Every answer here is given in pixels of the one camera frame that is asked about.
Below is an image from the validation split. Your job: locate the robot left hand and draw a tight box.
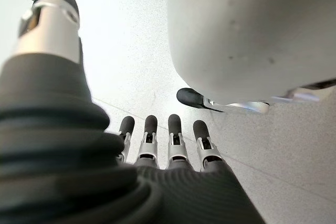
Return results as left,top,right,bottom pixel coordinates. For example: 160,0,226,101
0,0,266,224

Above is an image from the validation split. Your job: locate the white robot leg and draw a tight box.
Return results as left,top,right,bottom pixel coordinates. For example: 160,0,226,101
167,0,336,104

